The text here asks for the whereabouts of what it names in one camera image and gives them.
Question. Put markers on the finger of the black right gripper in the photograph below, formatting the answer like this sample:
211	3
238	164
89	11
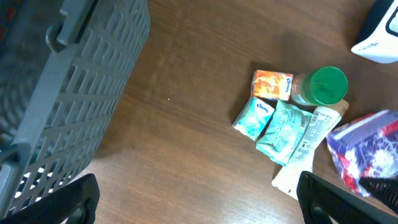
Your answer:
385	190

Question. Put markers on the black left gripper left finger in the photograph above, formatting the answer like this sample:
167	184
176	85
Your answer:
75	203

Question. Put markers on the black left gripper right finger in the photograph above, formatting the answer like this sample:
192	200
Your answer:
323	202

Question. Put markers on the red purple package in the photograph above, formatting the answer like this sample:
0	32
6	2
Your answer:
365	147

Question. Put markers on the teal snack pouch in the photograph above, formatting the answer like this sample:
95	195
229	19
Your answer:
284	132

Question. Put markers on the white cream tube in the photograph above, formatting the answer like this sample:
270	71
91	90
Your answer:
324	119

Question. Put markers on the teal Kleenex tissue pack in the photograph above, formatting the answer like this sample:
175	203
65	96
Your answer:
254	117

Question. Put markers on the green lid jar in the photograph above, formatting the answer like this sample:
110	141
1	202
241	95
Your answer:
324	86

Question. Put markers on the orange Kleenex tissue pack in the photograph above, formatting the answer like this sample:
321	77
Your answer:
272	85

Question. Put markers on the white barcode scanner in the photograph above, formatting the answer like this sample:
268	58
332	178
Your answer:
377	40

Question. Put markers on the grey plastic basket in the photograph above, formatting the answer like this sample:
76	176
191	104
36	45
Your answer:
64	66

